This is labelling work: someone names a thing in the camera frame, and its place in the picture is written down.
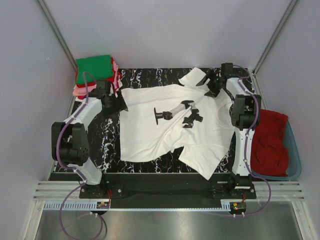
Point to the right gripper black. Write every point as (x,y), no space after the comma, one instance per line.
(210,76)

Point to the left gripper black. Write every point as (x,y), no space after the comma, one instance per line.
(119,107)

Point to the white t shirt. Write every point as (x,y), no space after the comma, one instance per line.
(143,138)
(117,86)

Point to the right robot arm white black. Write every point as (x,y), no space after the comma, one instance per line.
(245,118)

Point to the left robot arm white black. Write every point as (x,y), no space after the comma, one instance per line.
(69,141)

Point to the pink folded t shirt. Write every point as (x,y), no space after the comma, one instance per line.
(116,76)

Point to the white folded t shirt bottom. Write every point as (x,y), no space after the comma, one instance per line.
(117,86)

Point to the red folded t shirt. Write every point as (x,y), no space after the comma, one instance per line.
(112,72)

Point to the magenta folded t shirt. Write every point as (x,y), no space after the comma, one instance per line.
(81,97)

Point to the green folded t shirt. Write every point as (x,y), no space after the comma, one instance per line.
(94,68)

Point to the salmon folded t shirt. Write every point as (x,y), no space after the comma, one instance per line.
(79,92)

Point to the red crumpled t shirt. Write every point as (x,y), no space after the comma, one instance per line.
(269,156)

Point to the blue plastic basket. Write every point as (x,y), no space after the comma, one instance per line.
(294,163)

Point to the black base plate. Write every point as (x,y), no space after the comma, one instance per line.
(163,191)

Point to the aluminium rail frame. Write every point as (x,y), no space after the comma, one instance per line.
(68,196)

